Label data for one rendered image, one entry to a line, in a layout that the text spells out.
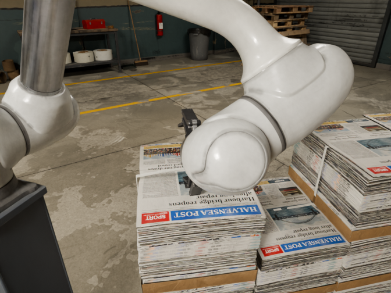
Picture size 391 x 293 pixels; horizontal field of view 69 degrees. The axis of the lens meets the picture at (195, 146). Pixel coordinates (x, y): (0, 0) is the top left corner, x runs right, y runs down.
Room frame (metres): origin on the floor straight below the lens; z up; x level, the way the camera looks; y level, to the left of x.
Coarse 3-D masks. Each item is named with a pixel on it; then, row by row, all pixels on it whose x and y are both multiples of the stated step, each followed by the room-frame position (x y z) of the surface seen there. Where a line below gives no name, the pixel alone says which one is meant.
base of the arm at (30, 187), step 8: (8, 184) 0.61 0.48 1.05; (16, 184) 0.64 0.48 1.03; (24, 184) 0.65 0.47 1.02; (32, 184) 0.66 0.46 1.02; (0, 192) 0.58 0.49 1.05; (8, 192) 0.60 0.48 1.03; (16, 192) 0.61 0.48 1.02; (24, 192) 0.63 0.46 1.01; (0, 200) 0.57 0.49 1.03; (8, 200) 0.59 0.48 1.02; (16, 200) 0.60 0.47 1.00; (0, 208) 0.56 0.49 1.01
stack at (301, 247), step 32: (256, 192) 0.87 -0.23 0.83; (288, 192) 0.87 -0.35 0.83; (288, 224) 0.70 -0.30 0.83; (320, 224) 0.70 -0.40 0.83; (288, 256) 0.58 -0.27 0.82; (320, 256) 0.60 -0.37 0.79; (352, 256) 0.63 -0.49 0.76; (384, 256) 0.66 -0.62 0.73; (224, 288) 0.54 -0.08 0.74; (256, 288) 0.56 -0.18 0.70; (288, 288) 0.58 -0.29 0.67; (352, 288) 0.64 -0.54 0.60; (384, 288) 0.66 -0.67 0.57
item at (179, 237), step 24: (144, 192) 0.56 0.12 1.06; (168, 192) 0.56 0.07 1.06; (144, 216) 0.47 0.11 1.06; (168, 216) 0.47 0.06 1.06; (192, 216) 0.47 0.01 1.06; (216, 216) 0.48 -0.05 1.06; (240, 216) 0.48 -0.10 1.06; (264, 216) 0.48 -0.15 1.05; (144, 240) 0.44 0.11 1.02; (168, 240) 0.45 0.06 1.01; (192, 240) 0.47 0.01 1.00; (216, 240) 0.47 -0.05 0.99; (240, 240) 0.49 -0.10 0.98; (144, 264) 0.45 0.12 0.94; (168, 264) 0.46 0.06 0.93; (192, 264) 0.47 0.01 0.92; (216, 264) 0.48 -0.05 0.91; (240, 264) 0.49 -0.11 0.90
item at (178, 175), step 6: (168, 168) 0.67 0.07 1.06; (156, 174) 0.64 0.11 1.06; (162, 174) 0.64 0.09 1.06; (168, 174) 0.64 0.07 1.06; (174, 174) 0.64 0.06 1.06; (180, 174) 0.64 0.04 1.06; (186, 174) 0.64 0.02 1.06; (144, 180) 0.61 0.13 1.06; (150, 180) 0.61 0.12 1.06; (156, 180) 0.61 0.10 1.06; (162, 180) 0.61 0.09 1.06; (168, 180) 0.61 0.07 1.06
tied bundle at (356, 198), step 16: (304, 144) 0.92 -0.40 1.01; (320, 144) 0.84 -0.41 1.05; (304, 160) 0.90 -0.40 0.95; (320, 160) 0.82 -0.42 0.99; (336, 160) 0.75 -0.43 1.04; (304, 176) 0.89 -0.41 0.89; (320, 176) 0.81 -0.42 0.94; (336, 176) 0.74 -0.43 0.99; (352, 176) 0.68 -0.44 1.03; (368, 176) 0.64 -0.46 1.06; (320, 192) 0.79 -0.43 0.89; (336, 192) 0.72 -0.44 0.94; (352, 192) 0.66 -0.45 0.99; (368, 192) 0.62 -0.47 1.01; (384, 192) 0.63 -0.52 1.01; (336, 208) 0.71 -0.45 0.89; (352, 208) 0.65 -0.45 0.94; (368, 208) 0.63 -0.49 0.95; (384, 208) 0.64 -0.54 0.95; (352, 224) 0.63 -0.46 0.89; (368, 224) 0.63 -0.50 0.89; (384, 224) 0.64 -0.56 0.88
